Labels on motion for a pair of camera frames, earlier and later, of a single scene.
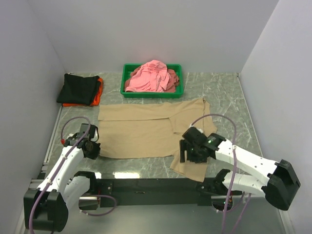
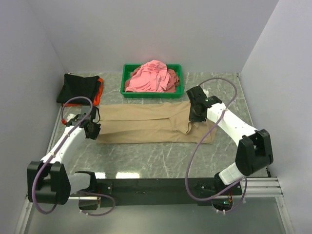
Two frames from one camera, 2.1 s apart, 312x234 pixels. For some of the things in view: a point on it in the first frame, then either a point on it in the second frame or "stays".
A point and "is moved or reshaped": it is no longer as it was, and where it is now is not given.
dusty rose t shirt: (174, 78) stays
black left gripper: (96, 151) → (94, 135)
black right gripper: (184, 146) → (193, 118)
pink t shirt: (152, 76) stays
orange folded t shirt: (96, 100) stays
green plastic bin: (177, 69) stays
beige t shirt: (153, 130) is moved or reshaped
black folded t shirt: (78, 90) stays
